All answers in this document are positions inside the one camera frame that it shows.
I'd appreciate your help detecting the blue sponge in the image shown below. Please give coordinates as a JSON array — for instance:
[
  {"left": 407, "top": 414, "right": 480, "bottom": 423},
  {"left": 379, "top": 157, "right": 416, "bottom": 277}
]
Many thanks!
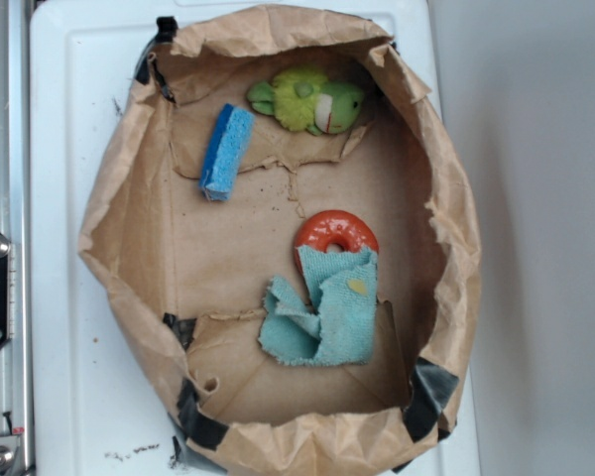
[{"left": 199, "top": 104, "right": 255, "bottom": 201}]

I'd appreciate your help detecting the brown paper lined bin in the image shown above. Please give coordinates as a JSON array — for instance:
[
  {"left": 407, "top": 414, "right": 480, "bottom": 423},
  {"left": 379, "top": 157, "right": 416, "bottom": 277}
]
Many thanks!
[{"left": 78, "top": 5, "right": 481, "bottom": 475}]

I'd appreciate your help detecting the teal terry cloth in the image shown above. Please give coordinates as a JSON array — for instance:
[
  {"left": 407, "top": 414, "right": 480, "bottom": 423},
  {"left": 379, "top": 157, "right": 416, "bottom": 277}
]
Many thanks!
[{"left": 259, "top": 245, "right": 378, "bottom": 367}]

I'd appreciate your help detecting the green plush fish toy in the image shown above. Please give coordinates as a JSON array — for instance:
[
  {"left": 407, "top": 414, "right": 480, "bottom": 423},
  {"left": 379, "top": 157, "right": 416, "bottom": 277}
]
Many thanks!
[{"left": 246, "top": 65, "right": 365, "bottom": 136}]

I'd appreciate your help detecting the white plastic tray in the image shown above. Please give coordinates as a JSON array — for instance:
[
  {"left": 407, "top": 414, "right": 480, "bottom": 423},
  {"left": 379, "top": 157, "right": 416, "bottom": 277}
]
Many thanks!
[{"left": 29, "top": 0, "right": 483, "bottom": 476}]

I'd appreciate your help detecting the orange ring toy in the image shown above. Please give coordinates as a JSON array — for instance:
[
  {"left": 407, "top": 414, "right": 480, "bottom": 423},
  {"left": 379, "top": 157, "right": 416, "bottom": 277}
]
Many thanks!
[{"left": 294, "top": 209, "right": 380, "bottom": 274}]

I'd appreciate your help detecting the aluminium frame rail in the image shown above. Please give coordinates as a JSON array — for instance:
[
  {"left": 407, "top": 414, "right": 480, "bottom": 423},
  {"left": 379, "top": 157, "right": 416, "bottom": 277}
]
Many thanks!
[{"left": 0, "top": 1, "right": 36, "bottom": 475}]

